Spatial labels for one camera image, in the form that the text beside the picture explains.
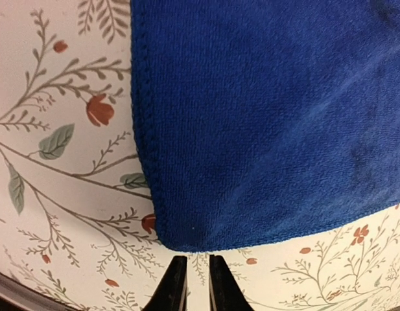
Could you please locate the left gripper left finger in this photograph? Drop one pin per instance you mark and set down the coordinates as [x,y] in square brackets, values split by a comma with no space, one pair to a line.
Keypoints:
[171,292]

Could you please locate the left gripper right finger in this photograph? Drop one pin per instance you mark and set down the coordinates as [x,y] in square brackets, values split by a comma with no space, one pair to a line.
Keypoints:
[224,292]

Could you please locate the blue towel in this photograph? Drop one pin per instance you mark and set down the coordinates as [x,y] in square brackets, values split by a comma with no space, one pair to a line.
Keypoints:
[261,121]

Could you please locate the floral tablecloth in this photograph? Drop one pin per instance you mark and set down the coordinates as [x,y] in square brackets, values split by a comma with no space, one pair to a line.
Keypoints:
[76,223]

